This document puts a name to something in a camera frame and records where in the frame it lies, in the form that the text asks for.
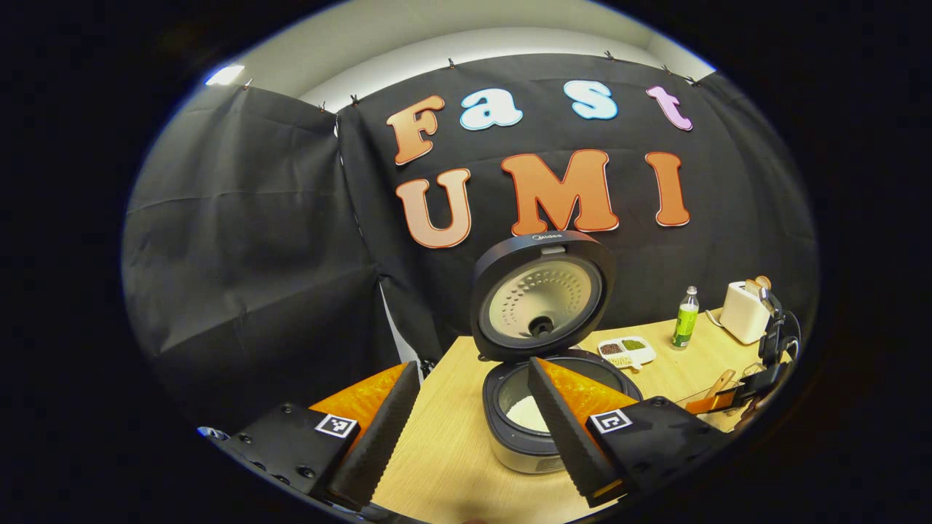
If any heap of white rice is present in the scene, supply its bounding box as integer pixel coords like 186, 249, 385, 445
505, 395, 550, 434

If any white toaster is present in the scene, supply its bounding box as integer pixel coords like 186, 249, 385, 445
719, 281, 771, 346

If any wooden spoon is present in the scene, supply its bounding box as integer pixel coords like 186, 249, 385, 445
701, 369, 738, 408

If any dark grey rice cooker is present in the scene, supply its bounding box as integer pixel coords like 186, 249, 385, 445
469, 231, 644, 475

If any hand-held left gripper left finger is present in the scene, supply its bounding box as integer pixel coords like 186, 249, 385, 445
218, 361, 422, 512

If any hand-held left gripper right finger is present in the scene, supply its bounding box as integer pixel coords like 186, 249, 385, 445
527, 357, 729, 509

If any green label drink bottle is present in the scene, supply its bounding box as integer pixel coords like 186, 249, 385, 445
671, 285, 700, 352

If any white divided dish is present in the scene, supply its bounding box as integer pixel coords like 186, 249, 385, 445
598, 336, 657, 373

